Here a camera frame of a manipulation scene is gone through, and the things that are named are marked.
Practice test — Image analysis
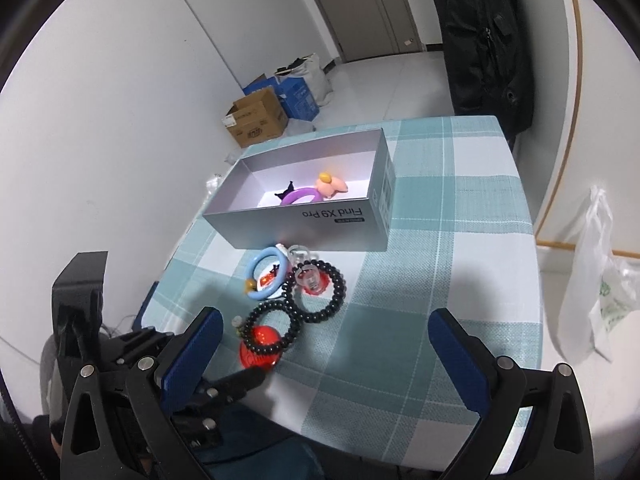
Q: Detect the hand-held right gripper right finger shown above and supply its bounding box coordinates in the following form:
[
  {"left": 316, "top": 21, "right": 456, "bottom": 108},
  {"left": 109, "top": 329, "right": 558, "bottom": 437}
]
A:
[{"left": 428, "top": 308, "right": 596, "bottom": 480}]

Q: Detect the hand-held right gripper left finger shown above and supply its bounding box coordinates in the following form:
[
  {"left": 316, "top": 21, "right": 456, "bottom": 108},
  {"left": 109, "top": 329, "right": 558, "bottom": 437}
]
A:
[{"left": 60, "top": 306, "right": 226, "bottom": 480}]

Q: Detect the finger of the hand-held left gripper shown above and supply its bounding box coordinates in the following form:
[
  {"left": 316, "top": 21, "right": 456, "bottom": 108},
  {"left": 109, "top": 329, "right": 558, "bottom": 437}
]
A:
[
  {"left": 192, "top": 366, "right": 267, "bottom": 412},
  {"left": 171, "top": 406, "right": 224, "bottom": 452}
]

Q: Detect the red translucent round ornament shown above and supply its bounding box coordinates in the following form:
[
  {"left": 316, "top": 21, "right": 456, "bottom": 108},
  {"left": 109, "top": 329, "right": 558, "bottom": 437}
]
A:
[{"left": 239, "top": 325, "right": 283, "bottom": 370}]

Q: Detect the black spiral hair tie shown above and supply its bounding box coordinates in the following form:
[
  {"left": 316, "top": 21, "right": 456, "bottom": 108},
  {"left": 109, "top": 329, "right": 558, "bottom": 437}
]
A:
[
  {"left": 282, "top": 260, "right": 347, "bottom": 325},
  {"left": 236, "top": 300, "right": 300, "bottom": 355}
]

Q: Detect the white round badge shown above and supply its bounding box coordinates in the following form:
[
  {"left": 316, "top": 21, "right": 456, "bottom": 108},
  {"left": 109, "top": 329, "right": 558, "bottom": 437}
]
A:
[{"left": 255, "top": 260, "right": 283, "bottom": 291}]

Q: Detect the light blue ring bracelet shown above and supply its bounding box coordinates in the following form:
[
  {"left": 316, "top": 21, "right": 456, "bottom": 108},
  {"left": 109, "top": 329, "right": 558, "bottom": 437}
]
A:
[{"left": 244, "top": 244, "right": 292, "bottom": 301}]

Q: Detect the clear plastic hair tie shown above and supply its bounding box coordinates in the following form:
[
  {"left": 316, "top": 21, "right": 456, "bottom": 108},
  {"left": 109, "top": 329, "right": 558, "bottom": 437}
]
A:
[{"left": 285, "top": 244, "right": 323, "bottom": 286}]

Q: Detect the grey cardboard box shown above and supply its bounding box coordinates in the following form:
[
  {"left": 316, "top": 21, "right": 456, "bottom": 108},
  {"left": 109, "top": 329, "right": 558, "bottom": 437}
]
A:
[{"left": 202, "top": 128, "right": 397, "bottom": 252}]

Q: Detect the blue bar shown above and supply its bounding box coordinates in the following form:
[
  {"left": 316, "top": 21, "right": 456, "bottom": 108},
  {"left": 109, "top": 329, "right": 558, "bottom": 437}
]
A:
[{"left": 137, "top": 282, "right": 161, "bottom": 331}]

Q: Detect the teal plaid tablecloth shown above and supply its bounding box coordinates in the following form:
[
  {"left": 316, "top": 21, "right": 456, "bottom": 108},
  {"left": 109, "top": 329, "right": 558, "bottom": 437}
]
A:
[{"left": 135, "top": 115, "right": 543, "bottom": 476}]

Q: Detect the white plastic bag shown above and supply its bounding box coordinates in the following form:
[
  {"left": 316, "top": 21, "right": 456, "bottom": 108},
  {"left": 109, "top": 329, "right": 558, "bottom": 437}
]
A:
[{"left": 557, "top": 186, "right": 640, "bottom": 366}]

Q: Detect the pink yellow figure charm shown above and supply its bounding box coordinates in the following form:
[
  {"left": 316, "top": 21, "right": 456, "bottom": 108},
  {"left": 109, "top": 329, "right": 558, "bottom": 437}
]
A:
[{"left": 314, "top": 172, "right": 350, "bottom": 198}]

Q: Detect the brown cardboard box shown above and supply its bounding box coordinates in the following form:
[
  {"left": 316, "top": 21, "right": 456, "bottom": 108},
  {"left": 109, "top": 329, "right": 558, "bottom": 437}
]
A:
[{"left": 222, "top": 87, "right": 290, "bottom": 148}]

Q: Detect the blue cardboard box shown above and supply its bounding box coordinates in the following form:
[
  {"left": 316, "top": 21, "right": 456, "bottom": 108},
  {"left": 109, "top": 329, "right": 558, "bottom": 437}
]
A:
[{"left": 243, "top": 74, "right": 321, "bottom": 122}]

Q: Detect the white panel with wooden trim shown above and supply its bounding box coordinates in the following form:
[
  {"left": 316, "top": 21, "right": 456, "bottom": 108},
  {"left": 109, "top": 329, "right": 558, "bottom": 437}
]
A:
[{"left": 530, "top": 0, "right": 640, "bottom": 261}]

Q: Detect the black coat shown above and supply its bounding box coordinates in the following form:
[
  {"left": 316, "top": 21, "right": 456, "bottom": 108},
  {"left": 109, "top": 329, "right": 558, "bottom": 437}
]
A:
[{"left": 427, "top": 0, "right": 536, "bottom": 151}]

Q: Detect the grey door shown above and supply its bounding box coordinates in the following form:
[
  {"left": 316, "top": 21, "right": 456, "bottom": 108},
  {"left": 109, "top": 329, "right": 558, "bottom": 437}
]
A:
[{"left": 292, "top": 0, "right": 426, "bottom": 63}]

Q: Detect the thin floor cable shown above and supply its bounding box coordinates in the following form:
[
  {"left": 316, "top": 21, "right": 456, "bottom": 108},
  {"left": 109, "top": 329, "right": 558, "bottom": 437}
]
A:
[{"left": 101, "top": 310, "right": 145, "bottom": 337}]

